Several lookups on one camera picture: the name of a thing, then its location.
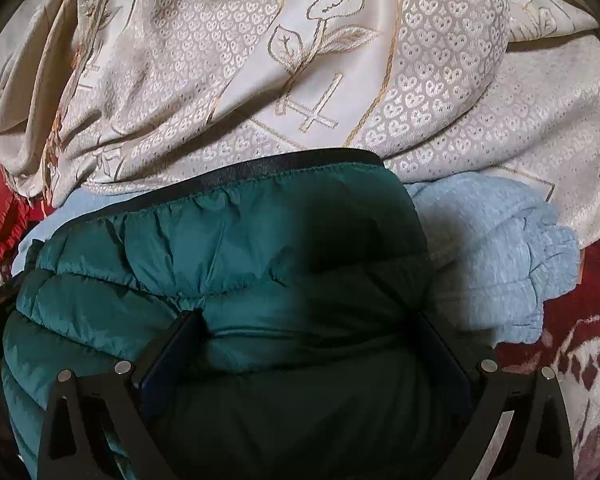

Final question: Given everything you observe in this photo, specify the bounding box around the beige patterned cloth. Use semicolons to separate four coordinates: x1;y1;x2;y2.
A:
0;0;600;251

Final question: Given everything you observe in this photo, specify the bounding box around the red and white patterned blanket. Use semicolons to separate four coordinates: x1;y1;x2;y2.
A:
490;230;600;480

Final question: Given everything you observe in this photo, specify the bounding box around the red cloth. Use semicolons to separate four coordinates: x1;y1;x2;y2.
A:
0;135;56;273

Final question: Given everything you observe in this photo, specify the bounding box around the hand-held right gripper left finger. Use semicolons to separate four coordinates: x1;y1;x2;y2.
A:
36;310;204;480

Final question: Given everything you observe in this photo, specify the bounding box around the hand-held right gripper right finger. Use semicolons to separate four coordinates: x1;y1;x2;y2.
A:
414;310;574;480

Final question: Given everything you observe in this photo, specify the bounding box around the green puffer jacket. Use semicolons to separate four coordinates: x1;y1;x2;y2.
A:
0;149;496;480

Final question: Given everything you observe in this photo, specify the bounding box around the light blue knitted garment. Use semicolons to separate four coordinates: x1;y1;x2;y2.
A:
11;172;582;347

